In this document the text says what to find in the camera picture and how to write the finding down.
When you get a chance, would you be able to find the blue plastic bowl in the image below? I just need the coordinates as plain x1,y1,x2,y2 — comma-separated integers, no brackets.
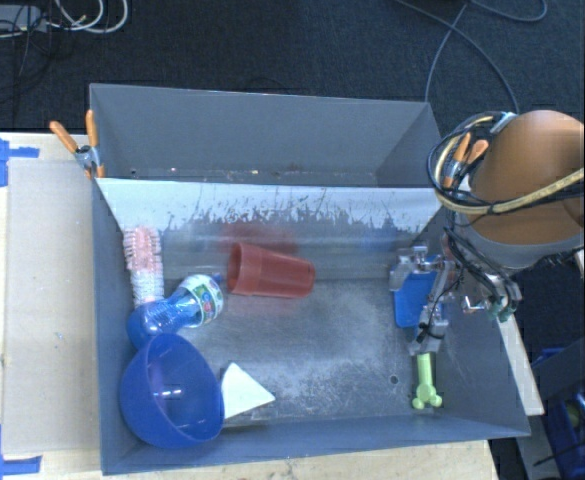
118,332,225,451

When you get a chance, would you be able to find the light green toy handle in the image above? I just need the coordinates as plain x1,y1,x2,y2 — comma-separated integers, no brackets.
411,351,444,411

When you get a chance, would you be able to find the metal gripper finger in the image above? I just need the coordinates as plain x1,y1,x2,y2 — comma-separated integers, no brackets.
406,302,451,357
388,244,446,292

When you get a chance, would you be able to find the blue clear plastic bottle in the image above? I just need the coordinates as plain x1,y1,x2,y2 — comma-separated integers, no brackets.
125,272,225,349

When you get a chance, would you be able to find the red plastic cup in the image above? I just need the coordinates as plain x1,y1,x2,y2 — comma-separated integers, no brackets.
226,241,317,299

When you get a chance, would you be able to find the pale wood board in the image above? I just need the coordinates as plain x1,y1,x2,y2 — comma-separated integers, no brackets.
0,157,104,457

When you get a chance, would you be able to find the pink and white brush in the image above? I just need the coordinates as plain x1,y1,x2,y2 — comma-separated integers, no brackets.
123,225,166,307

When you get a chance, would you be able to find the white triangular block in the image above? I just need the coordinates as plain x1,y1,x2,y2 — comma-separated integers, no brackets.
220,361,277,421

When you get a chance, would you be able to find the blue flat block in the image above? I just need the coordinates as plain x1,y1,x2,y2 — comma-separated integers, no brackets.
393,267,440,330

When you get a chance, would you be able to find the grey metal bin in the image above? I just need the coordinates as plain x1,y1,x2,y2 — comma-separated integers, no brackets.
87,82,533,477

